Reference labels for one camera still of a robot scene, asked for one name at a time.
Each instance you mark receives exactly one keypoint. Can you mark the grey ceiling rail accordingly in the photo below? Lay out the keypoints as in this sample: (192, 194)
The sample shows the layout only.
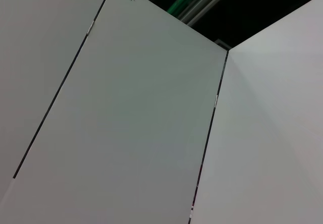
(202, 7)

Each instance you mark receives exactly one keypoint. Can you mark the small metal panel clip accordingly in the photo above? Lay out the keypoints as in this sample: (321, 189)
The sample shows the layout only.
(90, 28)
(216, 100)

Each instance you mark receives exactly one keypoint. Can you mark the white ceiling air vent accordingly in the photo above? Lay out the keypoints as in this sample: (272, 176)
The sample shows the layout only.
(222, 45)

